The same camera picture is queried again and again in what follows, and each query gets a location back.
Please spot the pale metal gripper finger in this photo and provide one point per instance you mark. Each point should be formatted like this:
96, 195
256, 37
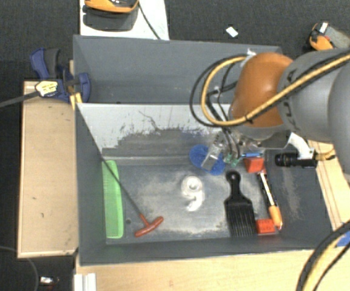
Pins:
210, 160

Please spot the blue round sponge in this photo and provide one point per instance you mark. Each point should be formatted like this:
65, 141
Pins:
197, 155

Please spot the red block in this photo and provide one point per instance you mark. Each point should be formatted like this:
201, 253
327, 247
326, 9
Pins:
265, 226
253, 164

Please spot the black hair pick comb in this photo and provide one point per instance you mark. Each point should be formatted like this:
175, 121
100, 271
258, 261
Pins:
240, 214

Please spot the grey metal bin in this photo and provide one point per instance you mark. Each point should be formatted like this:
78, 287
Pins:
162, 71

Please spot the green comb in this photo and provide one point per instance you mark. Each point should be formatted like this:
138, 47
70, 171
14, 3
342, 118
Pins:
113, 202

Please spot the pale wood board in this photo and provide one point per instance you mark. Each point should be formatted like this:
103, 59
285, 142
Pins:
47, 177

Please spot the black cylinder on white bracket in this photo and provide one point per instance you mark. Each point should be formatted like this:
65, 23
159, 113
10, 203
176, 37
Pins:
287, 159

